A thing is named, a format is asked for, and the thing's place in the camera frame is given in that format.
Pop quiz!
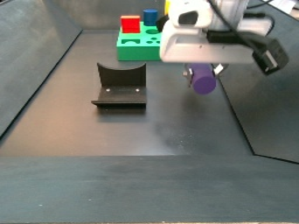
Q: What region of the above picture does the blue cylinder block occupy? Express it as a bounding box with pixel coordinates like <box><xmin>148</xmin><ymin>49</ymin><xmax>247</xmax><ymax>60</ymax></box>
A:
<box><xmin>143</xmin><ymin>9</ymin><xmax>158</xmax><ymax>26</ymax></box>

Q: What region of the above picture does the green shape sorter block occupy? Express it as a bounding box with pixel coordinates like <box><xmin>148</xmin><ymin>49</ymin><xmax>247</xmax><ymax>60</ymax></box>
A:
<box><xmin>116</xmin><ymin>23</ymin><xmax>162</xmax><ymax>61</ymax></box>

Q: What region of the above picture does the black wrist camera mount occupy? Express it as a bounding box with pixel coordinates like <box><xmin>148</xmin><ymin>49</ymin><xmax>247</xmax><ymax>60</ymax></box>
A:
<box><xmin>207</xmin><ymin>31</ymin><xmax>289</xmax><ymax>75</ymax></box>

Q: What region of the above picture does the yellow star prism block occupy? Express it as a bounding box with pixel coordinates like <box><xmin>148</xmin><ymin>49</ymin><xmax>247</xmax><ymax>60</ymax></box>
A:
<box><xmin>163</xmin><ymin>0</ymin><xmax>171</xmax><ymax>15</ymax></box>

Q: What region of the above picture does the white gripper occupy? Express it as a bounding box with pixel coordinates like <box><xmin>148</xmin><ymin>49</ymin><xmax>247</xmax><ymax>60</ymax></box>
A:
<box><xmin>160</xmin><ymin>0</ymin><xmax>274</xmax><ymax>86</ymax></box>

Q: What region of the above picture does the red cube block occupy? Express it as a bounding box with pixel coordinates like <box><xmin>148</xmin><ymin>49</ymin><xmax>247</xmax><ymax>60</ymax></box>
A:
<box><xmin>120</xmin><ymin>15</ymin><xmax>140</xmax><ymax>33</ymax></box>

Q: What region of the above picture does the purple cylinder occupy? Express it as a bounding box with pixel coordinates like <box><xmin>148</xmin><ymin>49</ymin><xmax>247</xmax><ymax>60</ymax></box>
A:
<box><xmin>190</xmin><ymin>63</ymin><xmax>217</xmax><ymax>95</ymax></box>

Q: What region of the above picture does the black camera cable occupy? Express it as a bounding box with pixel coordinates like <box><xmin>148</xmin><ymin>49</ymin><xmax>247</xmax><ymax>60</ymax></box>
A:
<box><xmin>206</xmin><ymin>0</ymin><xmax>277</xmax><ymax>45</ymax></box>

